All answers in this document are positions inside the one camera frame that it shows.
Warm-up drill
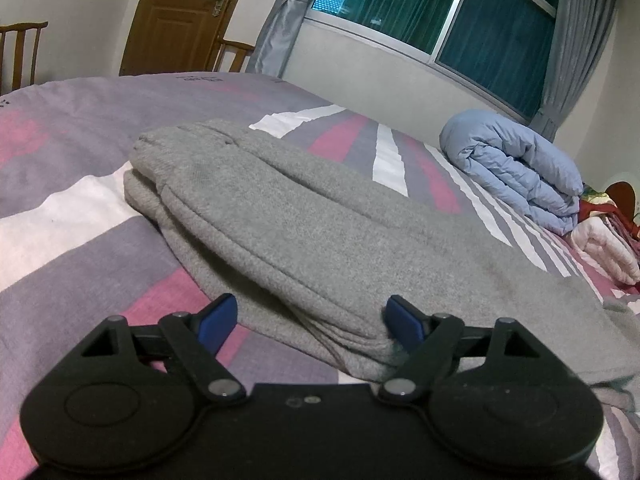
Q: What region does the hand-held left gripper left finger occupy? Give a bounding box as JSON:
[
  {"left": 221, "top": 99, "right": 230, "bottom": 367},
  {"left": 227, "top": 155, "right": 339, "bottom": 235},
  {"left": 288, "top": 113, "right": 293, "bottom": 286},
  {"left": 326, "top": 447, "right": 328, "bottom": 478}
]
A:
[{"left": 75, "top": 293, "right": 247, "bottom": 404}]

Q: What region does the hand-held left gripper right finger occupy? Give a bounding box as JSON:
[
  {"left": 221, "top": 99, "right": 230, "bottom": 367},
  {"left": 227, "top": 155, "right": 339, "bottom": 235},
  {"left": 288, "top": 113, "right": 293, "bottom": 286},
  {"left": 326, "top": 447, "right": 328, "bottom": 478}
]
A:
[{"left": 377, "top": 295, "right": 544, "bottom": 406}]

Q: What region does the folded light blue quilt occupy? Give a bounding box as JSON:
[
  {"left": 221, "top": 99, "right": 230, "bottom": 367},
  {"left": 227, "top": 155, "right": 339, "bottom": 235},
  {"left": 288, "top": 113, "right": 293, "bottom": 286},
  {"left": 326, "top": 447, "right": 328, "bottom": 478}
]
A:
[{"left": 440, "top": 108, "right": 585, "bottom": 236}]

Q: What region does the folded pale pink blanket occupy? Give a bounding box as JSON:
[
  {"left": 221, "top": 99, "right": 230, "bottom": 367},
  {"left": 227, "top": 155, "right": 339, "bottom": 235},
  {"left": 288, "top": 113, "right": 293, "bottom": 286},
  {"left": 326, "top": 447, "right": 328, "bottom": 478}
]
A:
[{"left": 571, "top": 212, "right": 640, "bottom": 286}]

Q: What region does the striped pink grey bed sheet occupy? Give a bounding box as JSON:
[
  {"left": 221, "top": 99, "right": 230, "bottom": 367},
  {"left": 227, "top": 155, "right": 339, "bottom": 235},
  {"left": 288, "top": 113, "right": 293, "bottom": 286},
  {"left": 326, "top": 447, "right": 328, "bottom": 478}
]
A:
[{"left": 0, "top": 71, "right": 640, "bottom": 480}]

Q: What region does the red printed cloth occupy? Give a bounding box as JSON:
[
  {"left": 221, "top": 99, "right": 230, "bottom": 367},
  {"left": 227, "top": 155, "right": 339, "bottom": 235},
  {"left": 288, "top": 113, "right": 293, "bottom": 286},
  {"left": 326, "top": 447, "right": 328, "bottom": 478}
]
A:
[{"left": 580, "top": 180, "right": 640, "bottom": 241}]

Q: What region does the wooden chair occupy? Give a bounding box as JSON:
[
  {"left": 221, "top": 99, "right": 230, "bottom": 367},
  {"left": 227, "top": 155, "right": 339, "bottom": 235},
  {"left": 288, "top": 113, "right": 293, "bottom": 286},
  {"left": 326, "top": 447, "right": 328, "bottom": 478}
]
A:
[
  {"left": 0, "top": 21, "right": 49, "bottom": 96},
  {"left": 214, "top": 35, "right": 256, "bottom": 73}
]

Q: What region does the grey curtain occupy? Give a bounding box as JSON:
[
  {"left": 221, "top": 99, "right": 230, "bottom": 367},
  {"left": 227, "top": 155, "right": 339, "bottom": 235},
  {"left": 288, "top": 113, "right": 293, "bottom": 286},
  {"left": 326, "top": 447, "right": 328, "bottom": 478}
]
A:
[
  {"left": 245, "top": 0, "right": 333, "bottom": 78},
  {"left": 535, "top": 0, "right": 623, "bottom": 143}
]

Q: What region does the brown wooden door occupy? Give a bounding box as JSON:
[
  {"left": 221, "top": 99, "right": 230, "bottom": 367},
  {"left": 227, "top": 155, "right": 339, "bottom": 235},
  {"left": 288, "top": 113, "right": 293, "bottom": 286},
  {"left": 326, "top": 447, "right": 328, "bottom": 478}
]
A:
[{"left": 119, "top": 0, "right": 256, "bottom": 77}]

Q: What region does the sliding glass window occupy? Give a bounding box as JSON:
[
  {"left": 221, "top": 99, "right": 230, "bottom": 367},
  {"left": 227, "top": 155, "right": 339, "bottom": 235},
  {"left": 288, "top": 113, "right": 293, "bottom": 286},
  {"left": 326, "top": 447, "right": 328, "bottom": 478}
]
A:
[{"left": 302, "top": 0, "right": 563, "bottom": 123}]

